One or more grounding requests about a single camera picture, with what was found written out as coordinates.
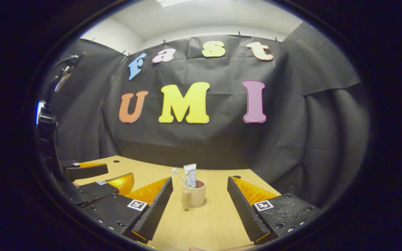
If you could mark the computer monitor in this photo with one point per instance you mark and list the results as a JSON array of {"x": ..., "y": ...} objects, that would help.
[{"x": 39, "y": 111}]

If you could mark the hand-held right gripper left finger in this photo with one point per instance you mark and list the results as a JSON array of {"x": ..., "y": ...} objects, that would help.
[{"x": 157, "y": 209}]

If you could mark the black backdrop cloth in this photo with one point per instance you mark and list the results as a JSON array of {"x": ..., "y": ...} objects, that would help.
[{"x": 222, "y": 146}]

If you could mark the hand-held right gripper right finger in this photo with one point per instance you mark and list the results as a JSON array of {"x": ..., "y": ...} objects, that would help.
[{"x": 244, "y": 209}]

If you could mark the wooden desktop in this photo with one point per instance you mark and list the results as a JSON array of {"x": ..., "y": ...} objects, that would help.
[{"x": 215, "y": 223}]

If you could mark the white toothpaste tube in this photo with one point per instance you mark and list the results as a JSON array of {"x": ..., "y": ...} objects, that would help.
[{"x": 190, "y": 174}]

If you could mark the pale green toothbrush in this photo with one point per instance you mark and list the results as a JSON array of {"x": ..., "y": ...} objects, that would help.
[{"x": 175, "y": 170}]

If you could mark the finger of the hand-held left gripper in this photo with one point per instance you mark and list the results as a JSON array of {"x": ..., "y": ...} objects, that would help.
[
  {"x": 92, "y": 190},
  {"x": 86, "y": 171}
]

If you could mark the ceiling light panel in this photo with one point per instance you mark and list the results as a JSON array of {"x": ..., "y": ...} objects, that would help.
[{"x": 176, "y": 2}]

